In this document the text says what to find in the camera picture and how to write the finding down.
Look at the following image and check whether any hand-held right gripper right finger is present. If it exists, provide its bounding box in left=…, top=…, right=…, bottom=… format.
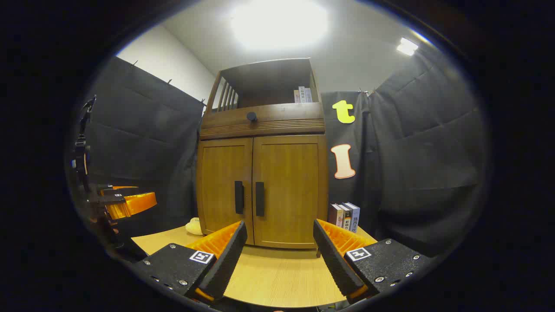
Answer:
left=313, top=219, right=434, bottom=304

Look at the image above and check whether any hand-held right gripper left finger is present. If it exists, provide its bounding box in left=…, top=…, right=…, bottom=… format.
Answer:
left=130, top=220, right=248, bottom=304

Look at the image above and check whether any brown wooden shoe cabinet door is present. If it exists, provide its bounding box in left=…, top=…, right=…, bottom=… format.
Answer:
left=197, top=138, right=254, bottom=245
left=252, top=135, right=328, bottom=250

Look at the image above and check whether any brown wooden shoe cabinet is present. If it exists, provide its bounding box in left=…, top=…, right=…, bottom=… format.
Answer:
left=196, top=58, right=329, bottom=250

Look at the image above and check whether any black and white spine book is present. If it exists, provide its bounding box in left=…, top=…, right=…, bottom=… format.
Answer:
left=338, top=204, right=353, bottom=231

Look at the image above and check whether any pink spine book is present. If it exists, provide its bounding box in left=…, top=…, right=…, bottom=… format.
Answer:
left=329, top=204, right=344, bottom=228

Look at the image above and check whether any blue grey spine book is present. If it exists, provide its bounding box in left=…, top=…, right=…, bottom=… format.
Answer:
left=346, top=202, right=360, bottom=233

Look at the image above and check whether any small ceiling light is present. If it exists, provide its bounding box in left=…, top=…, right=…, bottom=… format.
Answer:
left=397, top=38, right=419, bottom=56

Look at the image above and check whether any large ceiling light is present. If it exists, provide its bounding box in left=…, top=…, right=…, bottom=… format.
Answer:
left=230, top=0, right=330, bottom=50

